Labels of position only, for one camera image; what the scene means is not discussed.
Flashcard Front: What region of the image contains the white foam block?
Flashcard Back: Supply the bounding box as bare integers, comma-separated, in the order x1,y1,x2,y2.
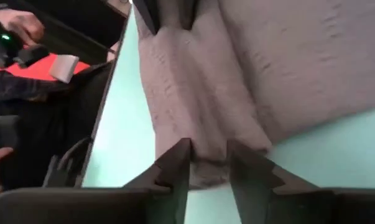
48,54,80,85

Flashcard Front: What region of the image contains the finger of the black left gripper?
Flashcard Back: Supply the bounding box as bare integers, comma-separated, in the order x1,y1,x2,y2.
176,0,199,31
132,0,159,35

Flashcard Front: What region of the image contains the red panel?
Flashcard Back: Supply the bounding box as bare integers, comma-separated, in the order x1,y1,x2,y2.
0,52,92,82

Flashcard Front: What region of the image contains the grey towel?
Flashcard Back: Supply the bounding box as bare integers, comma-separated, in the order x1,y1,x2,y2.
132,0,375,191

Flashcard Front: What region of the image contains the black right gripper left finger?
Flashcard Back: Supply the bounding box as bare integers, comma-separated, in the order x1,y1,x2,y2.
0,138,193,224

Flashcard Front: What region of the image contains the black teleoperation handle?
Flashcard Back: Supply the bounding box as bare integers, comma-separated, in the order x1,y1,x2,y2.
0,18,50,68
0,114,21,151

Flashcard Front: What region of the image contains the black table frame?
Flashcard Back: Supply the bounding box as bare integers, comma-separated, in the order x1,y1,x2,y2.
6,0,132,189

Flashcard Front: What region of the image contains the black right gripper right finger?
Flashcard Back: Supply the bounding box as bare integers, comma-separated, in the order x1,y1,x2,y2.
227,139,375,224

